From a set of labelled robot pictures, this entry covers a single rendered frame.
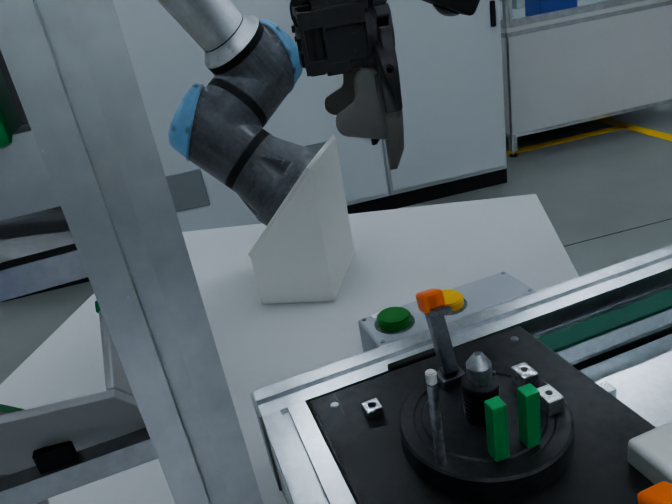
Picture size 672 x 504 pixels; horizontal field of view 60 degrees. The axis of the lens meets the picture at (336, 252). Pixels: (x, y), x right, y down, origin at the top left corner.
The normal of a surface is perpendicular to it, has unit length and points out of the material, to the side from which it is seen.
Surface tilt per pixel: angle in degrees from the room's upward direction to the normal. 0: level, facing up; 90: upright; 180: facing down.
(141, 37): 90
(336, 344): 0
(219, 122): 62
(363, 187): 90
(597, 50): 90
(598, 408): 0
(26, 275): 90
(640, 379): 0
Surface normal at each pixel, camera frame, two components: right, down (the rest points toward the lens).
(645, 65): 0.21, 0.37
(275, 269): -0.20, 0.44
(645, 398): -0.16, -0.90
